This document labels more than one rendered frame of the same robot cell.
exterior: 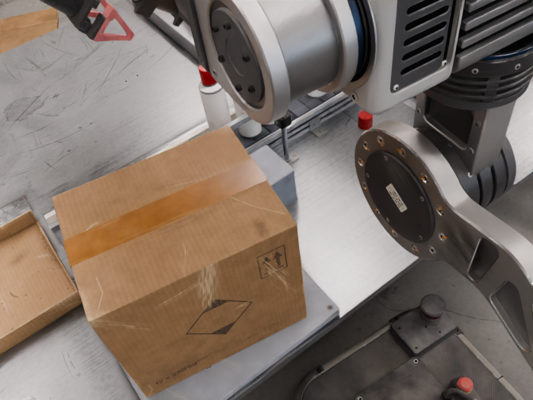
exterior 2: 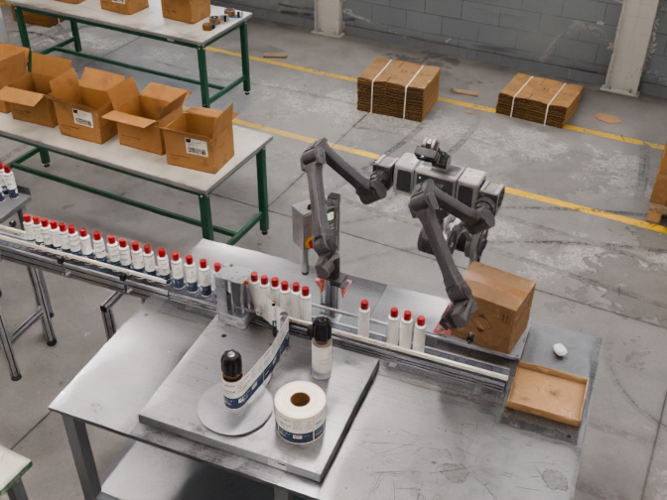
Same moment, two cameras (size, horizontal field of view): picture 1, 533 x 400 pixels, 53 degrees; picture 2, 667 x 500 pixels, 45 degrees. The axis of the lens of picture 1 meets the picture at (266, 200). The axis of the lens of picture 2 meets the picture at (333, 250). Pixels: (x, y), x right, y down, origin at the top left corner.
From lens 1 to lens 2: 3.77 m
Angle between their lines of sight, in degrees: 83
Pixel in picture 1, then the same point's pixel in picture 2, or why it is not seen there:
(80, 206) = (511, 303)
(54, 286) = (522, 378)
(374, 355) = not seen: hidden behind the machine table
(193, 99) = (389, 394)
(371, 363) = not seen: hidden behind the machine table
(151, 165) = (483, 296)
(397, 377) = not seen: hidden behind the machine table
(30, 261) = (522, 393)
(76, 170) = (469, 412)
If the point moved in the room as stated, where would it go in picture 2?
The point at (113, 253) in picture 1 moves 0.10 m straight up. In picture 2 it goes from (516, 287) to (520, 269)
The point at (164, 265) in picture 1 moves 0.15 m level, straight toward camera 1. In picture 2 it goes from (509, 277) to (521, 259)
